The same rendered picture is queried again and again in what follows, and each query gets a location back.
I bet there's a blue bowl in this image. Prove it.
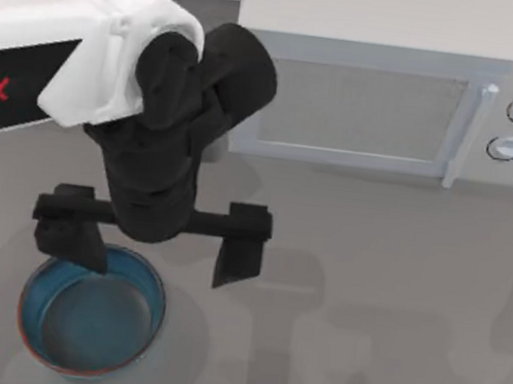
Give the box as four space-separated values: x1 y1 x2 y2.
10 232 174 384

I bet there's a grey microwave door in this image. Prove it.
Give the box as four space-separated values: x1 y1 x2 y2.
227 28 490 183

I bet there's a pale microwave oven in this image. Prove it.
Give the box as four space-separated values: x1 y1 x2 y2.
219 0 513 197

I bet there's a pale microwave door handle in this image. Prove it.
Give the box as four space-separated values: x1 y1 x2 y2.
441 79 501 194

